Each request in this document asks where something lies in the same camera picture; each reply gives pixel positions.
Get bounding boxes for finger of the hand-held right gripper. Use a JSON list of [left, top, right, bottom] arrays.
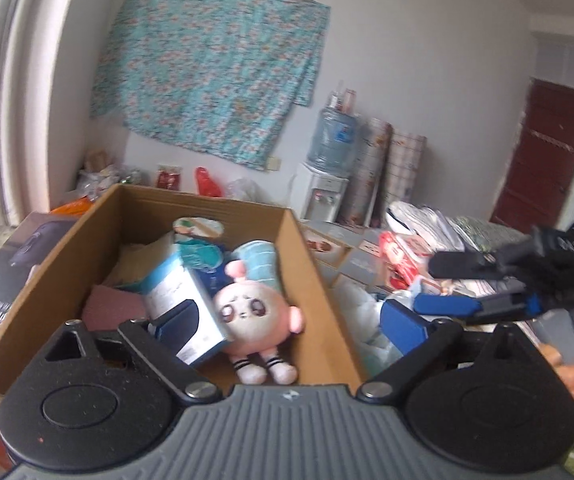
[[428, 249, 522, 281], [413, 280, 542, 322]]

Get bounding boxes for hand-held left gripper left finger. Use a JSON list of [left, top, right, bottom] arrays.
[[44, 300, 218, 405]]

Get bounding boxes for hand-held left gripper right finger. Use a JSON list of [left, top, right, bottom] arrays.
[[357, 300, 542, 403]]

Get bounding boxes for blue white tissue pack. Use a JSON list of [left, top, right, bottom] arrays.
[[143, 249, 234, 367]]

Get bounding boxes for pink plush doll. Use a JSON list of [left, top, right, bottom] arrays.
[[211, 259, 306, 386]]

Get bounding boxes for teal striped plush toy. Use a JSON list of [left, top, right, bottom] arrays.
[[231, 240, 284, 297]]

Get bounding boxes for cardboard box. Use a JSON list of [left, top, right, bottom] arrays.
[[0, 183, 368, 397]]

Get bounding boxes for pale blue plastic bag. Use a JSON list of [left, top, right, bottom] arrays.
[[333, 279, 408, 377]]

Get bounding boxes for green patterned cloth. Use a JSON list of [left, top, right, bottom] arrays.
[[453, 214, 528, 252]]

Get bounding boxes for crumpled white plastic bags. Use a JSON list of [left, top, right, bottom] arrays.
[[386, 201, 464, 254]]

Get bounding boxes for pink carton package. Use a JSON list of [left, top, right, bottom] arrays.
[[378, 229, 436, 292]]

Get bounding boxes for pink cloth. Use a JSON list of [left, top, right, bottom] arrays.
[[81, 284, 148, 332]]

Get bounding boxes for beige cloth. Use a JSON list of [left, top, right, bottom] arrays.
[[103, 231, 178, 292]]

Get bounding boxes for teal wet wipes pack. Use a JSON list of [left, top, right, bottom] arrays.
[[173, 217, 226, 271]]

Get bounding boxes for red brown door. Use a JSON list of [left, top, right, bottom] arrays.
[[488, 77, 574, 234]]

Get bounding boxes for checked rolled mat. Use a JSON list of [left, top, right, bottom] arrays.
[[377, 129, 427, 217]]

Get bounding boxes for pink floral rolled mat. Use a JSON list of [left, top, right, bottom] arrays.
[[339, 117, 394, 229]]

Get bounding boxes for red plastic bag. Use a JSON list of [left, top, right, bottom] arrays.
[[195, 166, 224, 199]]

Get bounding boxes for white plastic bag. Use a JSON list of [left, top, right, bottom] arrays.
[[226, 178, 264, 202]]

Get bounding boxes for orange plastic bag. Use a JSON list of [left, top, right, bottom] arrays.
[[48, 195, 94, 217]]

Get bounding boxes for white water dispenser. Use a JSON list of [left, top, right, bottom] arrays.
[[291, 162, 351, 224]]

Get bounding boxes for pile of plastic bags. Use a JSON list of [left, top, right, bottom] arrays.
[[78, 149, 144, 197]]

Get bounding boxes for blue water jug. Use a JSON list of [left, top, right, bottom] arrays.
[[308, 107, 361, 179]]

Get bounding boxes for dark printed carton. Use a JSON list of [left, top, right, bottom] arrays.
[[0, 211, 81, 461]]

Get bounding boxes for pack of paper cups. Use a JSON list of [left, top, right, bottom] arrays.
[[329, 88, 358, 114]]

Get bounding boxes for beige curtain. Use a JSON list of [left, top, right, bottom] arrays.
[[0, 0, 84, 229]]

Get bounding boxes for teal floral wall cloth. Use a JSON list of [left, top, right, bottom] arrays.
[[90, 0, 332, 171]]

